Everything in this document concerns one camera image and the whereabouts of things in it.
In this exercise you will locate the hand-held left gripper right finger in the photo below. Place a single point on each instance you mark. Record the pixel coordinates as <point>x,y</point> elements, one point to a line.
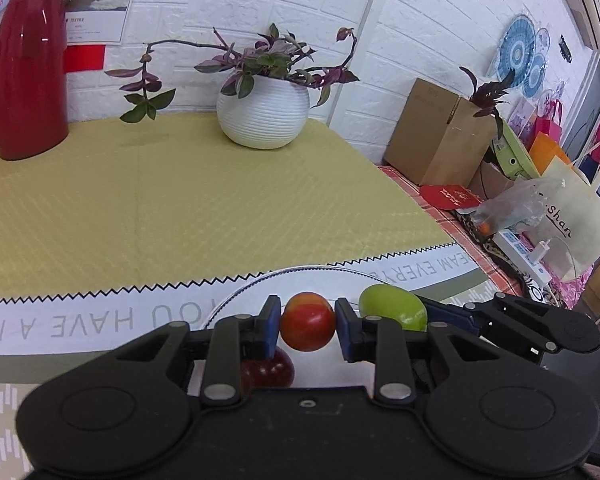
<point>346,330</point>

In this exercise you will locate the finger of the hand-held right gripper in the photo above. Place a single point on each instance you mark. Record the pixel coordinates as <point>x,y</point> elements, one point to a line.
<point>505,310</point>
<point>450,314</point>

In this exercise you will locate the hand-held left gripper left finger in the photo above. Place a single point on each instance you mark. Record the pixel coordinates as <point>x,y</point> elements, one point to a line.
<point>269,330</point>

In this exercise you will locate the red yellow nectarine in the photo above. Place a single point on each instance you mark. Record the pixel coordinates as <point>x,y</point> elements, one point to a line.
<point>307,322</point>

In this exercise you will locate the white plate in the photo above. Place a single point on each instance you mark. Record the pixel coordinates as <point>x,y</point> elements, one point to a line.
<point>260,290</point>

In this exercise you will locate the dark red plum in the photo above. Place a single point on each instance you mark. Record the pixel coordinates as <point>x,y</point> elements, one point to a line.
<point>272,372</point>

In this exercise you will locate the green jujube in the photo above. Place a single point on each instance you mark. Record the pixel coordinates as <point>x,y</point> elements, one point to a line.
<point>392,307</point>

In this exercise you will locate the white device with round button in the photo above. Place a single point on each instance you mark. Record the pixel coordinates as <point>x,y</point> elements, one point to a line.
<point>536,294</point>

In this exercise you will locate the white power strip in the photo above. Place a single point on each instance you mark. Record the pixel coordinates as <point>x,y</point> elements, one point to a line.
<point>517,255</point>

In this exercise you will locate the white charger plug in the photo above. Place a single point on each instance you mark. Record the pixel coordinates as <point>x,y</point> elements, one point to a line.
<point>541,252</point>

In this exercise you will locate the tiny mandarin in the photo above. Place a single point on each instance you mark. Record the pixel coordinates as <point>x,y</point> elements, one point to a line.
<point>486,227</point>

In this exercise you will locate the clear plastic bag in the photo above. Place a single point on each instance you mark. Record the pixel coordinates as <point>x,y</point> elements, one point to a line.
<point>520,205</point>

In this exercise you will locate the white paper bag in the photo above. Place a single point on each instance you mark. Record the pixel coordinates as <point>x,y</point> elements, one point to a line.
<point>580,220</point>

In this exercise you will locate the red envelope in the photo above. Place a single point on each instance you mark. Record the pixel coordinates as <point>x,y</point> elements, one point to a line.
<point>450,196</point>

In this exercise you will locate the orange plaid cloth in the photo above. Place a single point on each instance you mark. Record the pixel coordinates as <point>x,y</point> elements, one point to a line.
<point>425,195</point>

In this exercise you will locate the green carton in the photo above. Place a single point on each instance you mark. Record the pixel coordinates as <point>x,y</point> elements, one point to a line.
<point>517,152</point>

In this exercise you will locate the orange paper bag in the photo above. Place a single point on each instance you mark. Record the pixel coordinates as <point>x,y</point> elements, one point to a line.
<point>550,149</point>

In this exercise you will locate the cardboard box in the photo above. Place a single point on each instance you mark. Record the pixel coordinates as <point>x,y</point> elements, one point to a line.
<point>430,135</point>

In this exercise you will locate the patterned tablecloth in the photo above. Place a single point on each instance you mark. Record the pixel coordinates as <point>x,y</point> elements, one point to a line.
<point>130,210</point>

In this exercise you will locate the pink gift bag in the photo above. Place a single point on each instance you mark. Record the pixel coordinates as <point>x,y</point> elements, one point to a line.
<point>547,122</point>

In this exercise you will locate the purple plant in white pot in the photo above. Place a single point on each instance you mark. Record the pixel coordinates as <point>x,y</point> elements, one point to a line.
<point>262,115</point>

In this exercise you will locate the dark purple plant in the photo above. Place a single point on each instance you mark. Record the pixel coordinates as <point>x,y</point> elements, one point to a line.
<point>485,95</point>

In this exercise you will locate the red thermos jug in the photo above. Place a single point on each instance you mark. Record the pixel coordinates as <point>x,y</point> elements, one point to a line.
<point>27,70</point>

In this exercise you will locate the wall photo print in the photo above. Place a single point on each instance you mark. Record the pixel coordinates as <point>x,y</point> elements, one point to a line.
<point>522,115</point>

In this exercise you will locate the medium blue round wall decoration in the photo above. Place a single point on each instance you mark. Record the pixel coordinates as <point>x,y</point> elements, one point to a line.
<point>534,75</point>

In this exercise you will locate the large blue round wall decoration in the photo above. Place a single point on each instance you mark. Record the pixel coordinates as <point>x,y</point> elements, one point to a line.
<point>515,50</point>

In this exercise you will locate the small pale round wall decoration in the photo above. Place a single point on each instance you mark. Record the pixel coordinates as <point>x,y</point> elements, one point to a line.
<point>542,42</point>

